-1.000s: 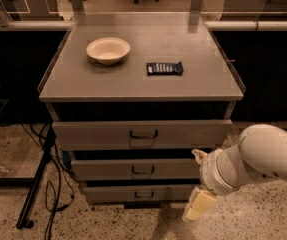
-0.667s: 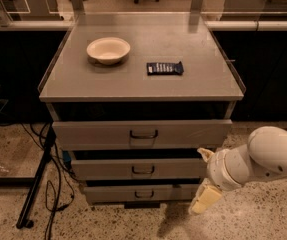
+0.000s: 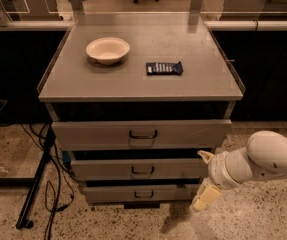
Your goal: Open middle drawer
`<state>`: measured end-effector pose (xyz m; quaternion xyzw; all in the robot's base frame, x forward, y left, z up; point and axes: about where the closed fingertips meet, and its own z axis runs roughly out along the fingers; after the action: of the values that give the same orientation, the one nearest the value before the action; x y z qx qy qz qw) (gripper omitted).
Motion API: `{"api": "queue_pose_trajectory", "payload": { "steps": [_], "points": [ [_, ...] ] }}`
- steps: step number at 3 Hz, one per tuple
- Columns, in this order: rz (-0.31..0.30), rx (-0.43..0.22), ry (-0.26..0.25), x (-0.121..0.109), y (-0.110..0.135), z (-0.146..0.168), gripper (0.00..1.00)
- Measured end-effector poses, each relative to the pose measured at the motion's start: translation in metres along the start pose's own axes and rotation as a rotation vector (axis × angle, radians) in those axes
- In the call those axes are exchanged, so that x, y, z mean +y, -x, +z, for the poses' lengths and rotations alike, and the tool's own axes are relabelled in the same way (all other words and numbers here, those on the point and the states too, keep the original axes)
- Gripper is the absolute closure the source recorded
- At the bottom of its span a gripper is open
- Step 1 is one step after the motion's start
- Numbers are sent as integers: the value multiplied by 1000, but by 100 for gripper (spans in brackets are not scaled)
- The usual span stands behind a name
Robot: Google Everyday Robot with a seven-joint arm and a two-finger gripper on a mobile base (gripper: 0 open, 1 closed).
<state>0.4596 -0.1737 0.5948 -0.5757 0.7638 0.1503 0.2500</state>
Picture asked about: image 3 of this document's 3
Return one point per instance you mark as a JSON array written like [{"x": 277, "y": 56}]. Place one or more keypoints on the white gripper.
[{"x": 217, "y": 170}]

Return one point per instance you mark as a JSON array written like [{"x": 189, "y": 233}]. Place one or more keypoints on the grey drawer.
[
  {"x": 139, "y": 169},
  {"x": 125, "y": 135},
  {"x": 143, "y": 193}
]

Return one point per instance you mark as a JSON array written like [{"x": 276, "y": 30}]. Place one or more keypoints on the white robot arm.
[{"x": 263, "y": 158}]

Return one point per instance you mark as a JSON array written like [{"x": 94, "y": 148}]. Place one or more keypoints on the grey drawer cabinet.
[{"x": 79, "y": 89}]

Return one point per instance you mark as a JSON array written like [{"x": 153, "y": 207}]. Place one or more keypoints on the white bowl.
[{"x": 108, "y": 50}]

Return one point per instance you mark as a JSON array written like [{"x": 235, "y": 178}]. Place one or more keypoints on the black tripod stand leg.
[{"x": 23, "y": 221}]

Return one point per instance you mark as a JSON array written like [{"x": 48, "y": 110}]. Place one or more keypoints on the white horizontal rail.
[{"x": 211, "y": 25}]

